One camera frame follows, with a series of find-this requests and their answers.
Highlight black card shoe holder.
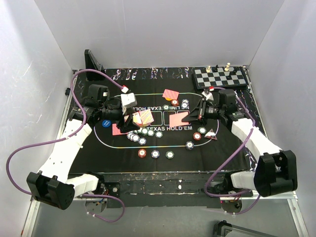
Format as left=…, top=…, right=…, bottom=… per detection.
left=84, top=49, right=105, bottom=81

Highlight aluminium rail frame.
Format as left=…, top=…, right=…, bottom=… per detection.
left=21, top=70, right=309, bottom=237

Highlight white chess pawn left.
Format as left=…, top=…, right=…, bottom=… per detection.
left=206, top=65, right=212, bottom=73

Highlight red playing card deck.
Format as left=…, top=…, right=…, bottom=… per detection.
left=132, top=110, right=154, bottom=127

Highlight blue poker chip stack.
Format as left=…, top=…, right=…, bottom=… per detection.
left=151, top=150, right=160, bottom=158

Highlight black device bottom corner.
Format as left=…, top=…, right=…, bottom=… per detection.
left=213, top=220, right=273, bottom=237

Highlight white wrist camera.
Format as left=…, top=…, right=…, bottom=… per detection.
left=120, top=93, right=137, bottom=108
left=202, top=89, right=214, bottom=101

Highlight red poker chip stack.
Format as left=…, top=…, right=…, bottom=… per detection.
left=138, top=149, right=147, bottom=158

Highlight black white chess board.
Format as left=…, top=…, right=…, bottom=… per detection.
left=192, top=66, right=248, bottom=92

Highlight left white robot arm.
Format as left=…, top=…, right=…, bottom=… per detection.
left=27, top=84, right=138, bottom=210

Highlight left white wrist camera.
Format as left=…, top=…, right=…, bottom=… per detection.
left=120, top=93, right=137, bottom=108

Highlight spread green chips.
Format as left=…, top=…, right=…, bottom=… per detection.
left=137, top=128, right=163, bottom=138

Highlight black poker table mat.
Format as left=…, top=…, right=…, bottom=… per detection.
left=66, top=68, right=278, bottom=173

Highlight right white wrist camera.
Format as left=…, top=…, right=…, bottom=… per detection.
left=202, top=89, right=214, bottom=101

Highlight red cards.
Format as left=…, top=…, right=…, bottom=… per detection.
left=169, top=112, right=190, bottom=127
left=112, top=123, right=122, bottom=136
left=162, top=89, right=179, bottom=100

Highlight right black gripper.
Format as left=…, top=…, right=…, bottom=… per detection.
left=181, top=99, right=224, bottom=126

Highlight white chess piece tall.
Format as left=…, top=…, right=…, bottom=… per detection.
left=225, top=63, right=231, bottom=72

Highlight green poker chip stack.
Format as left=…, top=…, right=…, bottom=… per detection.
left=165, top=151, right=174, bottom=159

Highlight spread blue white chips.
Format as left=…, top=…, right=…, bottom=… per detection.
left=127, top=133, right=147, bottom=145

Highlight blue small blind button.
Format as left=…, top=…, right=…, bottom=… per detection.
left=102, top=119, right=112, bottom=128

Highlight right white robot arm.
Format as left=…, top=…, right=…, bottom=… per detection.
left=182, top=87, right=298, bottom=197

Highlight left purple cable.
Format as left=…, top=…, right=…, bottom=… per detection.
left=5, top=69, right=129, bottom=223

